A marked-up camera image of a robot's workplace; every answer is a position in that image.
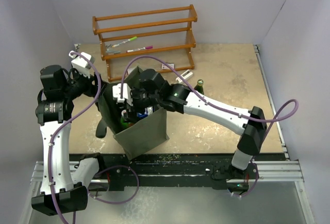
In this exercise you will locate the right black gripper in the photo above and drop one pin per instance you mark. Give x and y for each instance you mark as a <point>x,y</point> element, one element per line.
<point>130,115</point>

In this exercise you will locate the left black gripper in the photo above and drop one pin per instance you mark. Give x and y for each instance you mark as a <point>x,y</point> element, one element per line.
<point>92,89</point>

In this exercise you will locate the blue orange juice carton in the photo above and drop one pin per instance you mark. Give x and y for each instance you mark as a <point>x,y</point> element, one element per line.
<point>147,111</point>

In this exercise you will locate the orange drink plastic bottle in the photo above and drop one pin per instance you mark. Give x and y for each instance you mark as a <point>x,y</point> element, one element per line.
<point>124,123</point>

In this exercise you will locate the grey-green canvas bag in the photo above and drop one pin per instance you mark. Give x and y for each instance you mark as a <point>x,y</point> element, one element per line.
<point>138,139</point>

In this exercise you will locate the green glass bottle gold cap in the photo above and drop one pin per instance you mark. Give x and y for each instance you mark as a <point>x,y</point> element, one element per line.
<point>199,86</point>

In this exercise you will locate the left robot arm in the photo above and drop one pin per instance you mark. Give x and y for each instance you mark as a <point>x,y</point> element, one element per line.
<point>63,190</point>

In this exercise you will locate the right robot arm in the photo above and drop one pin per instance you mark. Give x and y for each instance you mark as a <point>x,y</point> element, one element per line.
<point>154,90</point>

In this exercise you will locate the red white small box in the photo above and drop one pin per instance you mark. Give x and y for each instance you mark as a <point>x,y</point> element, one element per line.
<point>130,70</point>

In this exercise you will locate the pink-capped marker pen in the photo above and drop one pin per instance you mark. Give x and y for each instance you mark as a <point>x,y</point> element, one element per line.
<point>139,49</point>

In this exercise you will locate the white stapler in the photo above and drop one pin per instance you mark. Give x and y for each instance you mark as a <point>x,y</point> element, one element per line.
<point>185,75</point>

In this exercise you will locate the wooden three-tier rack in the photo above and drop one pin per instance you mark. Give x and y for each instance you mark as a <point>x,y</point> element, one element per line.
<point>187,45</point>

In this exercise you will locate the green-capped marker pen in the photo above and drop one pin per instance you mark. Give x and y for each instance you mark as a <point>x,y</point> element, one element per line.
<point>125,41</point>

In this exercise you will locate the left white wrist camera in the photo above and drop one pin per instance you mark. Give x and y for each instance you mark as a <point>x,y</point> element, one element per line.
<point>80,64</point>

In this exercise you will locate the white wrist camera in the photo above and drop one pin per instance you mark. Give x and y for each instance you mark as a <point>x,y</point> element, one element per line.
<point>80,64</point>
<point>122,94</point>

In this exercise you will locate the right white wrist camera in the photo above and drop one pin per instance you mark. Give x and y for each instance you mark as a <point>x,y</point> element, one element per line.
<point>122,94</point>

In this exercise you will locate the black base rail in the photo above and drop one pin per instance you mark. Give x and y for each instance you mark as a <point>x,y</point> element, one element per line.
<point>213,170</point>

